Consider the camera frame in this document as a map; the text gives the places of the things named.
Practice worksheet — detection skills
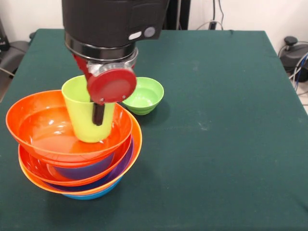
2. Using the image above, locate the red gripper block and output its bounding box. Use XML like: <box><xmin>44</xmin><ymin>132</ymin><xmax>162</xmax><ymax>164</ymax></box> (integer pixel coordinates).
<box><xmin>72</xmin><ymin>54</ymin><xmax>138</xmax><ymax>127</ymax></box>

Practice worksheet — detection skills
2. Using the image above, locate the green plastic cup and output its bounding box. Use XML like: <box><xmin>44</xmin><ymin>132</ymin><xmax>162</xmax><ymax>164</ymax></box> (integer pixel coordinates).
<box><xmin>61</xmin><ymin>75</ymin><xmax>116</xmax><ymax>143</ymax></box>

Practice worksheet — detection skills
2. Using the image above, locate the large orange plastic bowl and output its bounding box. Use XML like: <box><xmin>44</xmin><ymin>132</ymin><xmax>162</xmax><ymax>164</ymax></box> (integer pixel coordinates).
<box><xmin>19</xmin><ymin>113</ymin><xmax>143</xmax><ymax>196</ymax></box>

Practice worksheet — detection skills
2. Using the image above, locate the green plastic bowl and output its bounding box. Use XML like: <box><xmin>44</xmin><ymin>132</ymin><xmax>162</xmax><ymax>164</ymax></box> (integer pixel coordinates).
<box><xmin>121</xmin><ymin>77</ymin><xmax>165</xmax><ymax>116</ymax></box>

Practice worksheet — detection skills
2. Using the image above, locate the purple plastic bowl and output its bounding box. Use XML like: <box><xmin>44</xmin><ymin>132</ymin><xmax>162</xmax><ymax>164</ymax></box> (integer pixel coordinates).
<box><xmin>44</xmin><ymin>137</ymin><xmax>135</xmax><ymax>193</ymax></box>

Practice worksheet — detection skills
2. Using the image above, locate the small blue plastic bowl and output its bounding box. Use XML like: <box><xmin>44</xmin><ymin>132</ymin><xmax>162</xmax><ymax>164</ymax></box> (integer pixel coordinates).
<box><xmin>52</xmin><ymin>151</ymin><xmax>116</xmax><ymax>180</ymax></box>

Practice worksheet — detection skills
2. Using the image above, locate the red plastic bowl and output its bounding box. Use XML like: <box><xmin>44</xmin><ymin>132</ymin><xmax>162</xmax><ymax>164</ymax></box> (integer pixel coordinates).
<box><xmin>5</xmin><ymin>90</ymin><xmax>133</xmax><ymax>168</ymax></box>
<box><xmin>18</xmin><ymin>134</ymin><xmax>133</xmax><ymax>187</ymax></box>

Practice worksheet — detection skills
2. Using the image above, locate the medium blue plastic bowl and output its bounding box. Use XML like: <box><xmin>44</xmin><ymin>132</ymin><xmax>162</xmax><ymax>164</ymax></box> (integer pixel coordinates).
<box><xmin>62</xmin><ymin>175</ymin><xmax>125</xmax><ymax>200</ymax></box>

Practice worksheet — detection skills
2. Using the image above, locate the dark green tablecloth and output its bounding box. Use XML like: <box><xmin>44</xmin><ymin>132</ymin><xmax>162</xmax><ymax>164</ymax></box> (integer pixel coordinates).
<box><xmin>0</xmin><ymin>28</ymin><xmax>308</xmax><ymax>231</ymax></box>

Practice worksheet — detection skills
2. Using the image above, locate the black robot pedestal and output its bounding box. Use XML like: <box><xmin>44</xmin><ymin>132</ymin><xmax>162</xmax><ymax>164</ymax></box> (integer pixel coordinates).
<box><xmin>162</xmin><ymin>0</ymin><xmax>191</xmax><ymax>31</ymax></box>

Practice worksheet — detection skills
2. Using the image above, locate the wall cable with plug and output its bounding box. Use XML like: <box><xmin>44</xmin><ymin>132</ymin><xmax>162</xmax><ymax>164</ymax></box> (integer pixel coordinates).
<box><xmin>196</xmin><ymin>0</ymin><xmax>226</xmax><ymax>31</ymax></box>

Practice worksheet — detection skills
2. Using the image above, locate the cable tangle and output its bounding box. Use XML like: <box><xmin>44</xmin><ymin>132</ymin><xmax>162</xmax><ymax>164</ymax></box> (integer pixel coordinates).
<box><xmin>288</xmin><ymin>52</ymin><xmax>308</xmax><ymax>97</ymax></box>

